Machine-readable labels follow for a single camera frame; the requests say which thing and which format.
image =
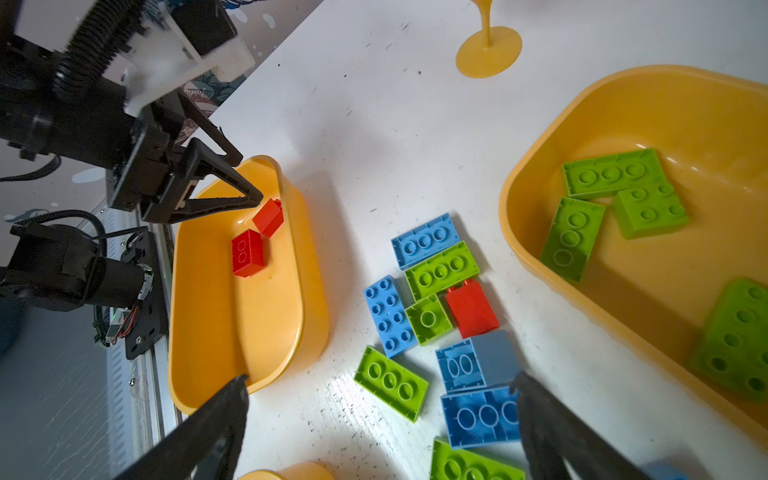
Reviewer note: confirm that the green lego brick in tray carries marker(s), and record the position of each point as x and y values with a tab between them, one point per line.
572	236

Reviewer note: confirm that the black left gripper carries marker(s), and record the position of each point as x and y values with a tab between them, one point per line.
150	174

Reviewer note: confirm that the yellow tray near right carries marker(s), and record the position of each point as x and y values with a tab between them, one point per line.
302	471

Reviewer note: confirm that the yellow tray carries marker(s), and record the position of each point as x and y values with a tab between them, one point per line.
654	294
302	471
271	324

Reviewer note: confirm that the yellow tray far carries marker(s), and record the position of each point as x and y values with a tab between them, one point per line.
654	294

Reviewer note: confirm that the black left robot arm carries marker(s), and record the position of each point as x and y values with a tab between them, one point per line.
55	255

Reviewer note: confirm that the large green lego plate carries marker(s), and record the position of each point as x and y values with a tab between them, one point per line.
732	350

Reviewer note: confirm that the small red lego brick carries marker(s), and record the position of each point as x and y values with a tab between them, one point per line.
269	218

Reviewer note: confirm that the blue lego brick low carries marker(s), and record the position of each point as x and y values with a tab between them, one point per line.
481	417

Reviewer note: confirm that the blue lego brick overturned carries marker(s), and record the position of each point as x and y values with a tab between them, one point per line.
479	362

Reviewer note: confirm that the yellow tray near left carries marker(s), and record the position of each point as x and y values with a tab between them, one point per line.
271	324

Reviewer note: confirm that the green lego brick long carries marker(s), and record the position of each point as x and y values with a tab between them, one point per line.
604	176

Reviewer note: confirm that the yellow plastic goblet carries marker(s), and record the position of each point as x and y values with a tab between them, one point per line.
489	51

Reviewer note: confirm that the blue lego plate left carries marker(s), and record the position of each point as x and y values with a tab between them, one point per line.
387	310

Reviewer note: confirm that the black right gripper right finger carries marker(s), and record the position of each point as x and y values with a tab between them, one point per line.
556	442

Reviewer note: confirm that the small green lego brick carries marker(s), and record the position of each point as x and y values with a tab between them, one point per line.
429	319

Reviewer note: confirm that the blue lego brick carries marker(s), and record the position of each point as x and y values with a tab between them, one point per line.
424	241
479	362

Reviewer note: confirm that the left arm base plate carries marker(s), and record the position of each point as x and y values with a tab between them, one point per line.
140	326

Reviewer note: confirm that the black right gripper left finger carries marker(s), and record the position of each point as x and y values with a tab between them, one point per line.
205	446

